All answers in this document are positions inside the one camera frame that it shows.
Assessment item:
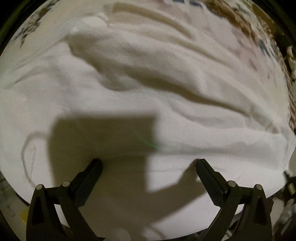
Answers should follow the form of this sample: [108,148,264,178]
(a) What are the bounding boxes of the white denim pants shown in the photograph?
[1,6,295,240]

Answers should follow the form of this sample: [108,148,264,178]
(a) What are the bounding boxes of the floral beige bed blanket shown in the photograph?
[10,1,295,131]

